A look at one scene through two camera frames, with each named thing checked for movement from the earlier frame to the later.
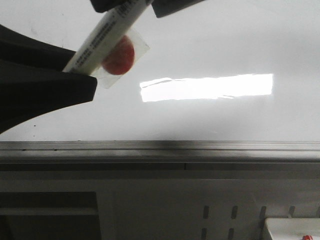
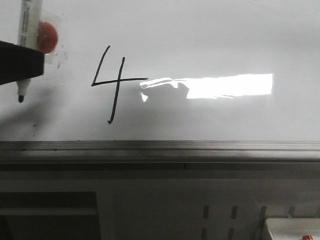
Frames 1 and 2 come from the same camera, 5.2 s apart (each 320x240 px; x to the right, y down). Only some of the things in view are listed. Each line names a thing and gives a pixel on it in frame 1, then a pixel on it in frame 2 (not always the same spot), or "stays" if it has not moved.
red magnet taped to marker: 120,58 -> 47,38
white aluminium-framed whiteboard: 224,81 stays
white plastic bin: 293,228 stays
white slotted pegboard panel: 200,209 stays
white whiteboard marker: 89,55 -> 30,17
